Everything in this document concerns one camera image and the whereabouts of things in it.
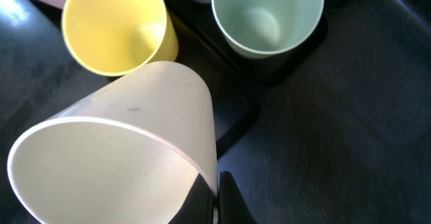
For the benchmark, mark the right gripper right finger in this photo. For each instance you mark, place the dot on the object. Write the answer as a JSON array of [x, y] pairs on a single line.
[[232, 204]]

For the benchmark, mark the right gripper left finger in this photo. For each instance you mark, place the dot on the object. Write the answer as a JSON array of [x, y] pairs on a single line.
[[202, 204]]

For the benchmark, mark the white cup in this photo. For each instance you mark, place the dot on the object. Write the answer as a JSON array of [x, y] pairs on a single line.
[[151, 99]]

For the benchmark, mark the black tray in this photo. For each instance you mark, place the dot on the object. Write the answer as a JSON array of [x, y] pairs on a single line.
[[235, 72]]

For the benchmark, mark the green cup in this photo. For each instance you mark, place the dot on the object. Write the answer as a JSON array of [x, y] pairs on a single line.
[[269, 22]]

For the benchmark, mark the yellow cup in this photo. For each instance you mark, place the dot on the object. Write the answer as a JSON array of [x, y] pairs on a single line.
[[111, 29]]

